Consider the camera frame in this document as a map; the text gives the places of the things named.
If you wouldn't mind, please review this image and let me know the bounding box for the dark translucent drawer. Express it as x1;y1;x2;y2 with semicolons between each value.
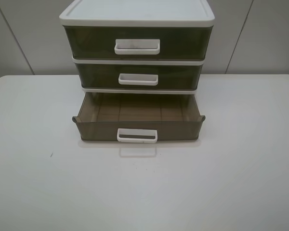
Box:
72;92;205;143
64;26;212;61
76;64;202;90

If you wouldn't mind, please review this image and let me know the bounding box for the white plastic drawer cabinet frame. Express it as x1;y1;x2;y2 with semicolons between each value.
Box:
59;0;215;94

